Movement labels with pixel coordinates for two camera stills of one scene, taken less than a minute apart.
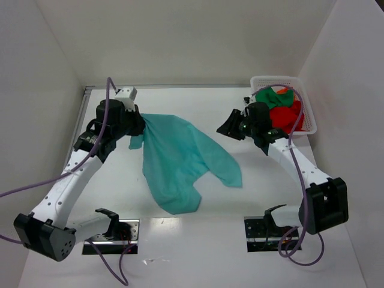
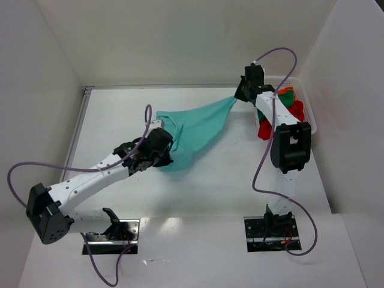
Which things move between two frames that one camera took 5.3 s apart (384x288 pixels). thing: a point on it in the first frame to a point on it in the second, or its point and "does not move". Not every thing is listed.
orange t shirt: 282,91 does not move
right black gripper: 234,123 to 240,92
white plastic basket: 306,122 does not move
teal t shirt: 176,155 to 191,128
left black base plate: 107,246 does not move
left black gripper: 137,120 to 165,150
